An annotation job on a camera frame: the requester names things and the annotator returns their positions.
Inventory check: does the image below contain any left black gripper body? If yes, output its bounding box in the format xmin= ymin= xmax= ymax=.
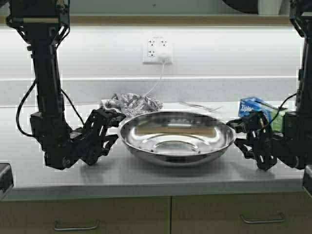
xmin=69 ymin=109 xmax=113 ymax=166

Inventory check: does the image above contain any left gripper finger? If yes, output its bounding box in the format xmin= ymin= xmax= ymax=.
xmin=102 ymin=134 xmax=118 ymax=156
xmin=107 ymin=111 xmax=126 ymax=127

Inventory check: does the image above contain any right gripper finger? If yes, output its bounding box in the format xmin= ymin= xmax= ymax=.
xmin=234 ymin=138 xmax=254 ymax=159
xmin=226 ymin=117 xmax=249 ymax=133

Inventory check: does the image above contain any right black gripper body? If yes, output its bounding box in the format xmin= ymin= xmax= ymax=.
xmin=244 ymin=113 xmax=277 ymax=170

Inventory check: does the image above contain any large stainless steel pan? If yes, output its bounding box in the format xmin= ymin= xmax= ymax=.
xmin=118 ymin=111 xmax=236 ymax=167

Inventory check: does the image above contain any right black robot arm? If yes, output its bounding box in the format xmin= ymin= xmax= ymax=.
xmin=227 ymin=0 xmax=312 ymax=171

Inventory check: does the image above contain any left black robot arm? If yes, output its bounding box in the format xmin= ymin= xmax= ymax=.
xmin=1 ymin=0 xmax=125 ymax=170

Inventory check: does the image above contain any blue green Ziploc box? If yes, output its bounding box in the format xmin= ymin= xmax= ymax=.
xmin=238 ymin=97 xmax=289 ymax=133

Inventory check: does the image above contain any grey patterned dish towel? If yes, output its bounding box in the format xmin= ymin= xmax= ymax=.
xmin=99 ymin=93 xmax=163 ymax=117

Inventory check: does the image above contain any left wooden drawer front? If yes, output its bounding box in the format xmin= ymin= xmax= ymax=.
xmin=0 ymin=197 xmax=170 ymax=234

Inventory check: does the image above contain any wooden drawer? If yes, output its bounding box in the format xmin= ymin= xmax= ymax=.
xmin=171 ymin=192 xmax=312 ymax=234
xmin=0 ymin=197 xmax=170 ymax=234

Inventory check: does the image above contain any right wooden drawer front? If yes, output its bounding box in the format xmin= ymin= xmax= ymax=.
xmin=171 ymin=192 xmax=312 ymax=234

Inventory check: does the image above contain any white power adapter plug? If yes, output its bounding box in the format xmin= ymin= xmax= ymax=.
xmin=158 ymin=54 xmax=172 ymax=64

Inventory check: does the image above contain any white power cable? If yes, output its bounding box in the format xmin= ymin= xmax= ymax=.
xmin=143 ymin=62 xmax=166 ymax=97

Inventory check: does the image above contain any right drawer metal handle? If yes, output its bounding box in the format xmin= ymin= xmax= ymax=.
xmin=240 ymin=212 xmax=286 ymax=224

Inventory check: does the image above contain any drawer metal handle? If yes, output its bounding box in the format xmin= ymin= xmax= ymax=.
xmin=53 ymin=220 xmax=100 ymax=232
xmin=240 ymin=212 xmax=286 ymax=224

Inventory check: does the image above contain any white wall outlet plate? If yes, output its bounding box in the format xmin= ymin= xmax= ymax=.
xmin=142 ymin=36 xmax=173 ymax=64

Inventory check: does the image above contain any left drawer metal handle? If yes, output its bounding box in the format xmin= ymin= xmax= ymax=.
xmin=53 ymin=220 xmax=100 ymax=232

